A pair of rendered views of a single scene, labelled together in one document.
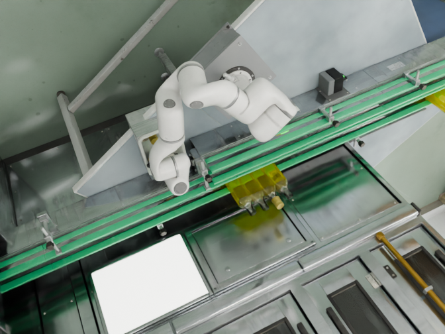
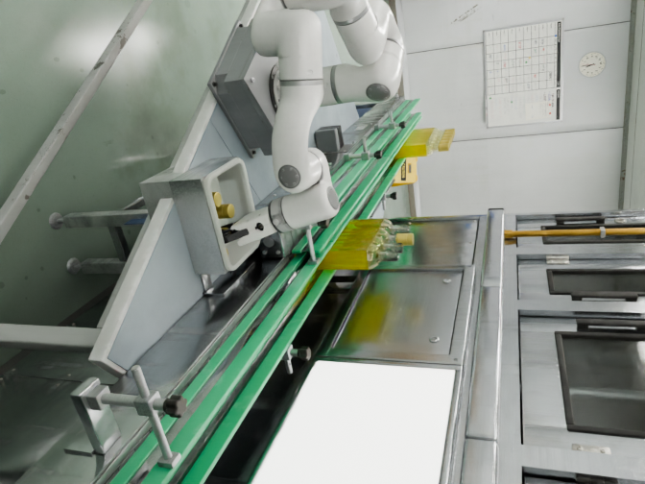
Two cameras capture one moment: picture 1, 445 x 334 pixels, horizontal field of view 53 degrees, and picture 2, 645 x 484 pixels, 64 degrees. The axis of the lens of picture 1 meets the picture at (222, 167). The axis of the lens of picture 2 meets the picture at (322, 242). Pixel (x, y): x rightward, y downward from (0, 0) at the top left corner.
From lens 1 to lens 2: 137 cm
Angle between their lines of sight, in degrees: 46
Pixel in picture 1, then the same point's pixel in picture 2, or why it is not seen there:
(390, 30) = not seen: hidden behind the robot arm
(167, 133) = (313, 59)
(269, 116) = (388, 52)
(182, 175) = (325, 176)
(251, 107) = (380, 21)
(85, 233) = (190, 407)
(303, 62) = not seen: hidden behind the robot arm
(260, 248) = (433, 302)
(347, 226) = (469, 251)
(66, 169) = not seen: outside the picture
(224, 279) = (447, 348)
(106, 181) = (152, 323)
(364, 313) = (596, 279)
